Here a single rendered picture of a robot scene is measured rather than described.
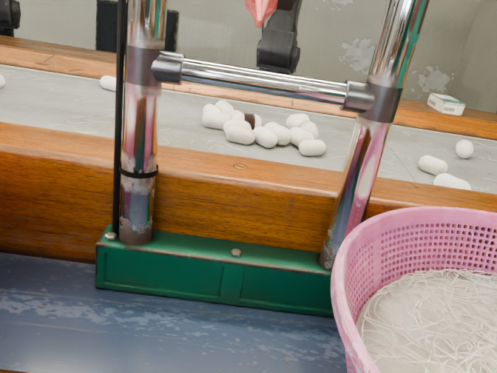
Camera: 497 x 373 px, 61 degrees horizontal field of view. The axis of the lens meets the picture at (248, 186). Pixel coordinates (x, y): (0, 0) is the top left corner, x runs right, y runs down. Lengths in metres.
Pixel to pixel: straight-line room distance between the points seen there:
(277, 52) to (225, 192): 0.64
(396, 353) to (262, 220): 0.13
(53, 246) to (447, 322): 0.28
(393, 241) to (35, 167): 0.26
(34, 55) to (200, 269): 0.50
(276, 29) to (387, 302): 0.73
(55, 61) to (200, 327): 0.51
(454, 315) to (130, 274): 0.22
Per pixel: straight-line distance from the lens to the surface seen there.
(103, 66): 0.70
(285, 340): 0.32
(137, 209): 0.30
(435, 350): 0.26
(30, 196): 0.36
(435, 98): 0.78
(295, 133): 0.49
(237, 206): 0.32
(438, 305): 0.30
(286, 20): 0.95
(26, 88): 0.62
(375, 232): 0.29
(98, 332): 0.31
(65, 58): 0.72
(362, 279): 0.28
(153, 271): 0.32
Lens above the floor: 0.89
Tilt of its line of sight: 24 degrees down
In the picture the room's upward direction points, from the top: 10 degrees clockwise
